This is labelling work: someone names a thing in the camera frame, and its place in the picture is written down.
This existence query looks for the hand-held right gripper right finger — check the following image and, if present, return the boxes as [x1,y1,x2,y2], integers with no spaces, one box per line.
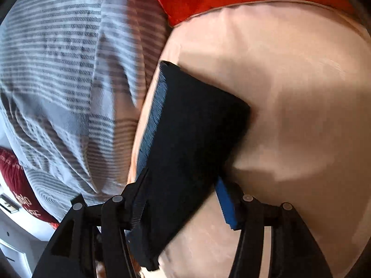
[215,177,329,278]

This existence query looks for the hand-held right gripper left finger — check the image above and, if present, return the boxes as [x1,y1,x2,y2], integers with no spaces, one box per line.
[32,174,151,278]

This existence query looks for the black pants with blue trim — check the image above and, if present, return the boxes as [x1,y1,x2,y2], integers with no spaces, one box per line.
[126,61,251,273]

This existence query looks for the dark red cushion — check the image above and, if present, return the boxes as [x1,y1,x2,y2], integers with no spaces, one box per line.
[0,147,60,230]

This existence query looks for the white cabinet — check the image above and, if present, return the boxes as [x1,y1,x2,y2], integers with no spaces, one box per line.
[0,180,56,278]

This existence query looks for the cream bed sheet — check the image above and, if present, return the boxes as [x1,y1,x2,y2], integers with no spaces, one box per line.
[128,0,371,278]

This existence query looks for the grey striped duvet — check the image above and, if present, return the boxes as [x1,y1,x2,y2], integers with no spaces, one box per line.
[0,0,172,209]

